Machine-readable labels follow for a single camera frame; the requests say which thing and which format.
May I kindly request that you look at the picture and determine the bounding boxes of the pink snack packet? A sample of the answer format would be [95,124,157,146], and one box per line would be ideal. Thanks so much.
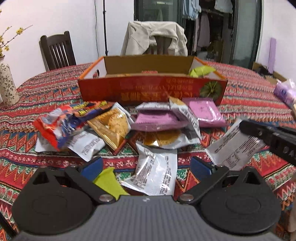
[182,98,228,128]
[130,110,188,132]

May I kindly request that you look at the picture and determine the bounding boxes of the white gold snack packet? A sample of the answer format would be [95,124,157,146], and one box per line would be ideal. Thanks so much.
[135,97,201,150]

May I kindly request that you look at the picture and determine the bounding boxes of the dark sliding wardrobe door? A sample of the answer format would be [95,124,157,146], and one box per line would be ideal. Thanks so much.
[134,0,183,25]

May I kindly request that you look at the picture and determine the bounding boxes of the red blue snack bag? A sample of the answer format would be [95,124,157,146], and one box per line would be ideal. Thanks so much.
[33,100,114,151]

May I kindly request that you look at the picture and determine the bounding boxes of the green snack packet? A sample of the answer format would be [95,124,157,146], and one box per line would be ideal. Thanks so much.
[189,65,216,78]
[93,167,129,200]

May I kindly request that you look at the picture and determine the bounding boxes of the dark wooden chair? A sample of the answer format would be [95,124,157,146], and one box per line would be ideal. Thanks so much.
[40,31,76,70]

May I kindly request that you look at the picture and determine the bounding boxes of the green snack packet in box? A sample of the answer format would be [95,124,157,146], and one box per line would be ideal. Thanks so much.
[189,65,216,78]

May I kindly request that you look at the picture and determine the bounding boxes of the yellow flower branches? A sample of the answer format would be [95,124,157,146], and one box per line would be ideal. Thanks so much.
[0,9,34,57]

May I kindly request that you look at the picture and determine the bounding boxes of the floral white vase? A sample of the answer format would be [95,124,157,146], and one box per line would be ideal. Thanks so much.
[0,56,20,108]

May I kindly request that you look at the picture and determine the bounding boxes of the white silver snack packet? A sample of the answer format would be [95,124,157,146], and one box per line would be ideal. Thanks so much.
[206,118,265,171]

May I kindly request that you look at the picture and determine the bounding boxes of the light blue hanging shirt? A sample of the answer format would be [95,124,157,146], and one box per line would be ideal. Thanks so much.
[182,0,201,20]

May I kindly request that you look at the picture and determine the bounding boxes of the white snack packet left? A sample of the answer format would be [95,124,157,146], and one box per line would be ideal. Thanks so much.
[35,131,105,162]

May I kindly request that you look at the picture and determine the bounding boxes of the pink snack packet right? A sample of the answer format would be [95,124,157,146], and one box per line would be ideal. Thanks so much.
[182,98,228,128]

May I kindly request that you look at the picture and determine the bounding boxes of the chair with beige jacket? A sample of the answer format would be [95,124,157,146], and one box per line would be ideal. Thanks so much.
[145,36,175,56]

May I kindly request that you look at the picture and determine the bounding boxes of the purple tissue pack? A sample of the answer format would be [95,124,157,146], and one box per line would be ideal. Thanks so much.
[273,79,295,108]

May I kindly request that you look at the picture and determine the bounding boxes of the beige jacket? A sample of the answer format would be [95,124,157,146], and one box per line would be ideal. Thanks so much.
[121,21,188,56]

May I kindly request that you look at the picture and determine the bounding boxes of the white snack packet centre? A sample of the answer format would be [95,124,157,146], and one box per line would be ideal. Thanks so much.
[120,141,178,196]

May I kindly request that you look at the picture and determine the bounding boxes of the black light stand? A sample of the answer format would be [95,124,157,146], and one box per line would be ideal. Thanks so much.
[102,0,108,56]

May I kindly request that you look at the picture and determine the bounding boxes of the red orange cardboard box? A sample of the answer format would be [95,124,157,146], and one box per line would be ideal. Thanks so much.
[78,55,228,105]

